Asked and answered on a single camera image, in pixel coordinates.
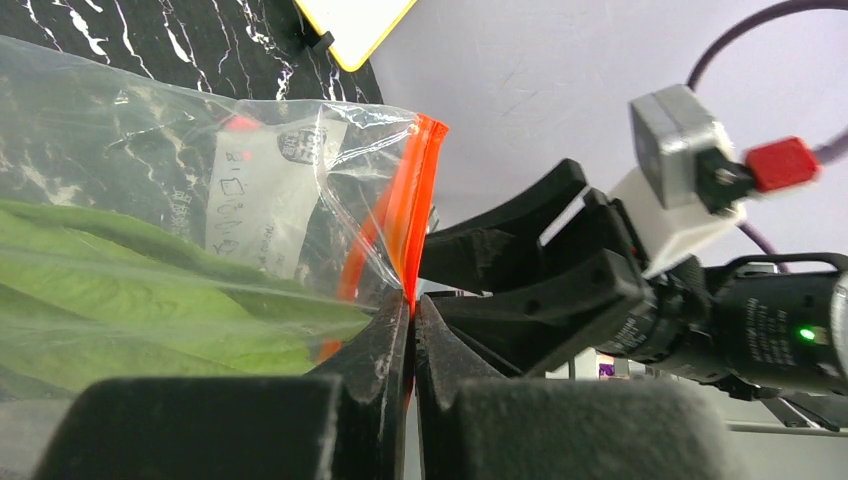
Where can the small whiteboard yellow frame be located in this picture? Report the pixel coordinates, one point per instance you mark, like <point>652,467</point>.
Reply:
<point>353,29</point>

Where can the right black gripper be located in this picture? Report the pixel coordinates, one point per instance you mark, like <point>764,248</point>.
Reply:
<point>563,256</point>

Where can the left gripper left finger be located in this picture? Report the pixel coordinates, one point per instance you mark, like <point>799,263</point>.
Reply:
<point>344,419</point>

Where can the green leafy vegetable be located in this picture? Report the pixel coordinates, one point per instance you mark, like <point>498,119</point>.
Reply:
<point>88,294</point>

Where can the clear zip top bag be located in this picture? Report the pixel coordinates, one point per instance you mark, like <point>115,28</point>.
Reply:
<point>335,196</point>

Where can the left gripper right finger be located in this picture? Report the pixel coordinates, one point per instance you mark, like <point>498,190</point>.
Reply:
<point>477,424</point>

